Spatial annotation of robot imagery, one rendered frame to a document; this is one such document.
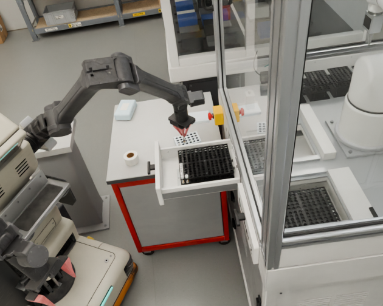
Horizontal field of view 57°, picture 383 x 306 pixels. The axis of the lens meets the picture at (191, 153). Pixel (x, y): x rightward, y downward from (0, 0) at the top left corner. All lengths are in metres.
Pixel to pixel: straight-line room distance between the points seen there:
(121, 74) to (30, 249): 0.51
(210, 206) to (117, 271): 0.61
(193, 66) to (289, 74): 1.53
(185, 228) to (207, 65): 0.96
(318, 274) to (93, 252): 1.28
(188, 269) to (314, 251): 1.24
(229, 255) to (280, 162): 1.54
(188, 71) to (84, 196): 1.01
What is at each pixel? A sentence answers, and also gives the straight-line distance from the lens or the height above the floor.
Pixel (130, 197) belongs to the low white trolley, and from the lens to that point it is 1.84.
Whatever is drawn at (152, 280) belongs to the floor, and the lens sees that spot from 2.25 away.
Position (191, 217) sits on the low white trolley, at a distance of 2.00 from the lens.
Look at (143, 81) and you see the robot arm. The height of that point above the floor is 1.41.
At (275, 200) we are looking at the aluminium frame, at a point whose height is 1.28.
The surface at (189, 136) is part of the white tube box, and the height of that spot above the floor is 0.80.
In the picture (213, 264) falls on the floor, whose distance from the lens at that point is 2.24.
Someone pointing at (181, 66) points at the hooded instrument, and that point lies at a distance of 2.15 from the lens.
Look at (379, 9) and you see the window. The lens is 0.68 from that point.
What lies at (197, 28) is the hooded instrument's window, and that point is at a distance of 2.07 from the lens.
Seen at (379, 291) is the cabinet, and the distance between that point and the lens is 1.54.
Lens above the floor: 1.96
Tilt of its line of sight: 43 degrees down
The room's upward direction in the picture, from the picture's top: 9 degrees counter-clockwise
